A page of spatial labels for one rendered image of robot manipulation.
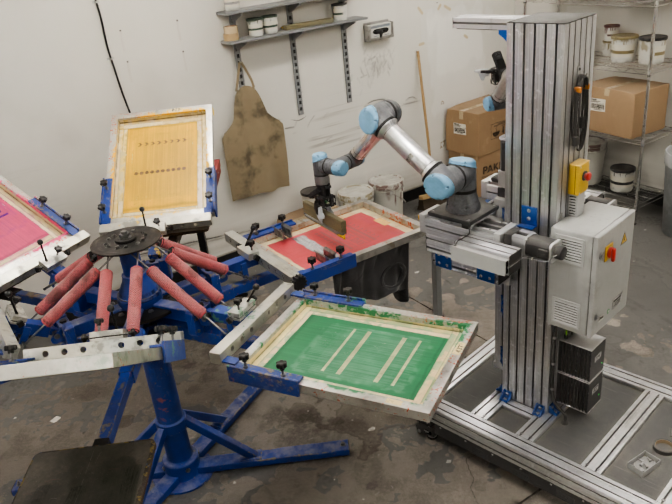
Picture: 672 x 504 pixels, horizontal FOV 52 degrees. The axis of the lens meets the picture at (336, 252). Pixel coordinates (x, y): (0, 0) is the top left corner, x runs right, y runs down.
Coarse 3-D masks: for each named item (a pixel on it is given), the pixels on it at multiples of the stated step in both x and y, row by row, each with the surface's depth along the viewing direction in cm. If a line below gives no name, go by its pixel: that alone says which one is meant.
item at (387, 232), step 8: (376, 232) 361; (384, 232) 360; (392, 232) 359; (400, 232) 358; (376, 240) 352; (384, 240) 351; (360, 248) 345; (296, 256) 344; (304, 256) 343; (304, 264) 335
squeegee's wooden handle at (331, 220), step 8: (304, 200) 360; (304, 208) 360; (312, 208) 353; (312, 216) 356; (328, 216) 342; (336, 216) 339; (328, 224) 344; (336, 224) 337; (344, 224) 335; (344, 232) 336
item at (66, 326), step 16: (208, 272) 316; (96, 288) 319; (192, 288) 315; (80, 304) 315; (160, 304) 299; (176, 304) 297; (208, 304) 291; (64, 320) 288; (80, 320) 293; (192, 320) 285; (64, 336) 285; (128, 336) 273
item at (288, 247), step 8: (352, 216) 384; (360, 216) 383; (368, 216) 382; (360, 224) 373; (368, 224) 372; (376, 224) 371; (304, 232) 370; (312, 232) 369; (288, 240) 363; (320, 240) 359; (272, 248) 356; (280, 248) 355; (288, 248) 354; (296, 248) 353; (304, 248) 352; (288, 256) 345
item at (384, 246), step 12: (348, 204) 391; (360, 204) 392; (372, 204) 388; (384, 216) 379; (396, 216) 369; (300, 228) 374; (264, 240) 363; (396, 240) 342; (408, 240) 347; (360, 252) 333; (372, 252) 335; (288, 264) 329
